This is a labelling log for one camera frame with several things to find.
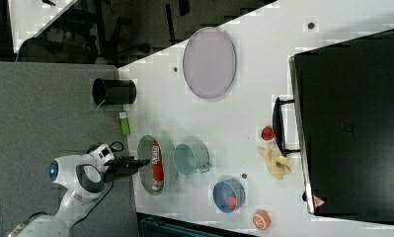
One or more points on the black toaster oven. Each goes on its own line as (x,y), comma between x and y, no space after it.
(343,96)

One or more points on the green cup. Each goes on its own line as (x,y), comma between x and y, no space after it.
(190,158)

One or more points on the plush strawberry on table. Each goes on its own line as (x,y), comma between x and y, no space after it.
(267,133)

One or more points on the blue bowl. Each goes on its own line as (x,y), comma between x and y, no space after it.
(223,190)

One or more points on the plush orange slice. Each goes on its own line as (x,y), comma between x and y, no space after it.
(261,220)

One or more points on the round lilac plate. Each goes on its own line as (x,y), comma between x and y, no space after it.
(209,63)

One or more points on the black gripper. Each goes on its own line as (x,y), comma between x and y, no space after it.
(123,167)

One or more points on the green oval strainer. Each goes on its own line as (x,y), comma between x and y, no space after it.
(144,151)

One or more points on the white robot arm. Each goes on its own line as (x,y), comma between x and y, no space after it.
(84,177)

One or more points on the red plush ketchup bottle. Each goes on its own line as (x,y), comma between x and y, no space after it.
(157,167)

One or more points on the plush strawberry in bowl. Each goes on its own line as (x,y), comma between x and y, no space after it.
(232,202)

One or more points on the black cylindrical cup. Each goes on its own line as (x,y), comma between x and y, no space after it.
(113,92)

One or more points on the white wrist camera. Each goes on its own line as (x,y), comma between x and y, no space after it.
(102,155)

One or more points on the green white bottle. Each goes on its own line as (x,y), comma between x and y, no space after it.
(124,123)

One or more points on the plush peeled banana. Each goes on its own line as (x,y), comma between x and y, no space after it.
(276,163)

